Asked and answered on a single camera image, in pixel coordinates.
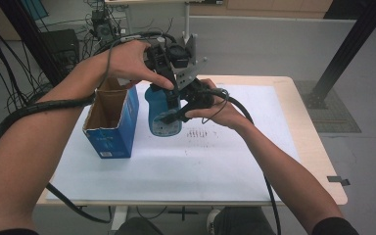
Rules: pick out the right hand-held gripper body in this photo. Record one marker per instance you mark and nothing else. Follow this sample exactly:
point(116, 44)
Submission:
point(199, 96)

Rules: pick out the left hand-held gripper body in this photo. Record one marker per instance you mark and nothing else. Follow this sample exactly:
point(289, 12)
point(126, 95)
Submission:
point(163, 58)

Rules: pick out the blue bottle with white cap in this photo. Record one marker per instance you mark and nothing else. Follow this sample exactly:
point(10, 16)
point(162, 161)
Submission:
point(158, 111)

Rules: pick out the blue cardboard box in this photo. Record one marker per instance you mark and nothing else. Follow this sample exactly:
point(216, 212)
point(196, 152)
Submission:
point(124, 127)

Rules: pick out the person's right hand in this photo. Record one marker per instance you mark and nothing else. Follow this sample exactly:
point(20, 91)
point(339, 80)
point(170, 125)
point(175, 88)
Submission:
point(228, 112)

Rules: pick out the person's left hand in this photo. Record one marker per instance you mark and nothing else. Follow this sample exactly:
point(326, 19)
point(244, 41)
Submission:
point(127, 62)

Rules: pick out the white paper mat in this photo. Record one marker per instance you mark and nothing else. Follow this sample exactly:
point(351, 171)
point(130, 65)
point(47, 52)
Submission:
point(192, 169)

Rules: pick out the computer tower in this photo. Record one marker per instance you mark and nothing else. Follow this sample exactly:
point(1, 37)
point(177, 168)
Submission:
point(103, 26)

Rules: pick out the black box on floor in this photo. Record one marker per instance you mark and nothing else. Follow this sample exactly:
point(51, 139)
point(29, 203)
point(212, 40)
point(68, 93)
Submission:
point(60, 47)

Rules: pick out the wooden cabinet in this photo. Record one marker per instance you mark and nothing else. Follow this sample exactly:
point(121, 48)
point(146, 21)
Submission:
point(261, 8)

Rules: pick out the person's legs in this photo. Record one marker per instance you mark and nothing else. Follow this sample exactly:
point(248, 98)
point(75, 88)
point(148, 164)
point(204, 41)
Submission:
point(238, 223)

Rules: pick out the grey tape piece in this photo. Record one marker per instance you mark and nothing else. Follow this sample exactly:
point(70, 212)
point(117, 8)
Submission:
point(338, 180)

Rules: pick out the white desk frame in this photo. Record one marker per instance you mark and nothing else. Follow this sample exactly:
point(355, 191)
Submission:
point(186, 19)

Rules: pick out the black metal stand post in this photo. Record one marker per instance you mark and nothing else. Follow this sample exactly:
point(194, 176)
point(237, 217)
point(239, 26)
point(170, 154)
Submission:
point(32, 42)

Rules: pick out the black slanted metal post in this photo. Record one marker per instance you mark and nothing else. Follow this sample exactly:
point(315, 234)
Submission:
point(355, 39)

